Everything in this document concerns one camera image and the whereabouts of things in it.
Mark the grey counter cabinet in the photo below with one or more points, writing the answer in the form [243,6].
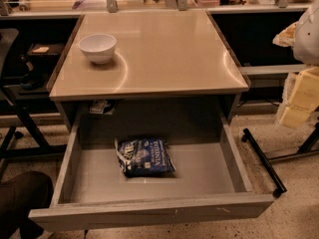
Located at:
[158,53]

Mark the black rolling stand base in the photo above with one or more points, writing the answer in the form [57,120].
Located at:
[307,148]

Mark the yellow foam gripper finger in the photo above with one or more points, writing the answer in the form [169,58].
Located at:
[300,97]

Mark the open grey drawer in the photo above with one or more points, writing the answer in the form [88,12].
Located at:
[209,182]

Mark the dark box on shelf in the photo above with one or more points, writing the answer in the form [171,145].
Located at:
[45,53]

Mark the white ceramic bowl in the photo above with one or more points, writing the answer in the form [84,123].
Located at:
[98,48]

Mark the black chair frame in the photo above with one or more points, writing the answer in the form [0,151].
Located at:
[8,36]

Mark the blue chip bag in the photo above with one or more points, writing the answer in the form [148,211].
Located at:
[143,157]

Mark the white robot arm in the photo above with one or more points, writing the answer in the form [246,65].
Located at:
[303,37]

